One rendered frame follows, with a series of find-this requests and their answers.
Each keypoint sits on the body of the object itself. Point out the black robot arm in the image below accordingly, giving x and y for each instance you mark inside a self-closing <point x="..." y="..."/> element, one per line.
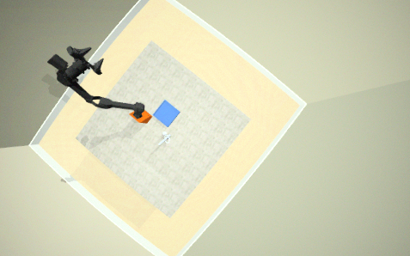
<point x="68" y="77"/>

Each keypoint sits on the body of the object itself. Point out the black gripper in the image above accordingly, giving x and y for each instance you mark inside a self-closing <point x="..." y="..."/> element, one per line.
<point x="81" y="64"/>

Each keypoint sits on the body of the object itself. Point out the blue tray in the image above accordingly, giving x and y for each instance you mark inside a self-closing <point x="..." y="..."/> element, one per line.
<point x="166" y="113"/>

